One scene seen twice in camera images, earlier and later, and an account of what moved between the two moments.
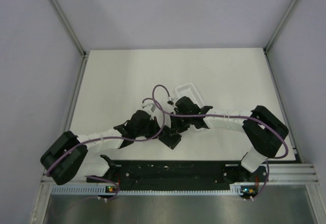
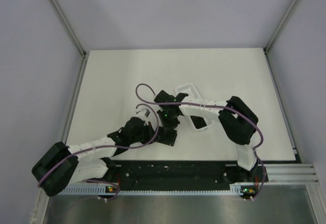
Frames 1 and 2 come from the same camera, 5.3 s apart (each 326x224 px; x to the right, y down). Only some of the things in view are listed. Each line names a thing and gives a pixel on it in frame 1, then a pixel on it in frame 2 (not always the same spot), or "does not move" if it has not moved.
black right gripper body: x=182 y=123 -> x=168 y=120
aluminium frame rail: x=292 y=173 does not move
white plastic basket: x=189 y=90 does not move
